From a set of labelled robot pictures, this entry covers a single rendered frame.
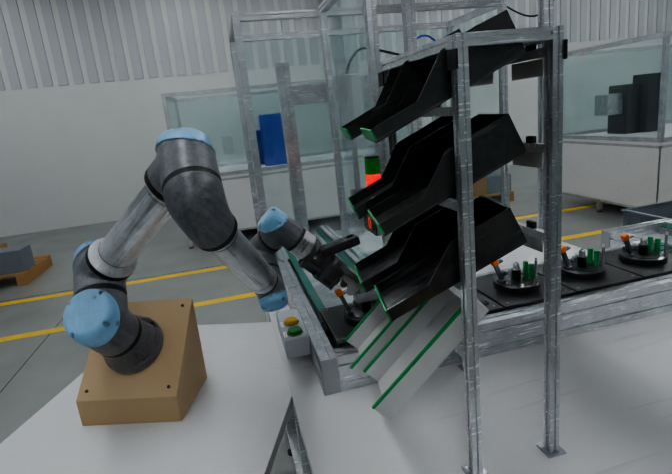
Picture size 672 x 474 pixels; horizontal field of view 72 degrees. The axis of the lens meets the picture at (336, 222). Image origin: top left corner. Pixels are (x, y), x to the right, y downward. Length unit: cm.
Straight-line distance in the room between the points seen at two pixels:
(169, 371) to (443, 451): 68
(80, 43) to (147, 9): 129
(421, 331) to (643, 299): 85
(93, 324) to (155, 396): 25
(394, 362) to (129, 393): 67
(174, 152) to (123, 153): 846
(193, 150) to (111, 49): 856
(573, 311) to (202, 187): 110
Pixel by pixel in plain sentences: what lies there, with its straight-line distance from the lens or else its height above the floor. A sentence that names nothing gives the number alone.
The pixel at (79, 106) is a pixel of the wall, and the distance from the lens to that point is 955.
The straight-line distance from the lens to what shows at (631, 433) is 121.
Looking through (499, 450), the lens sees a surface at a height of 86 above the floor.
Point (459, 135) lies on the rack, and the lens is 77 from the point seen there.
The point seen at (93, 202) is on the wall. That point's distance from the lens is 964.
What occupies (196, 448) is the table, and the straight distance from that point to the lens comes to 120.
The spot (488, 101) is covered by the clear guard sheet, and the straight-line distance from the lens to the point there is 255.
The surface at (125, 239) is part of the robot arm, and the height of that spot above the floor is 134.
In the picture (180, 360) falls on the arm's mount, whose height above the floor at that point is 99.
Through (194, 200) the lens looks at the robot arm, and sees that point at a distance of 89.
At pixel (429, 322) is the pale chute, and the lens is 101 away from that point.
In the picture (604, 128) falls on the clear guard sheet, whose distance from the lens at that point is 648.
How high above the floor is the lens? 156
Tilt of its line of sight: 13 degrees down
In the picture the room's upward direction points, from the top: 6 degrees counter-clockwise
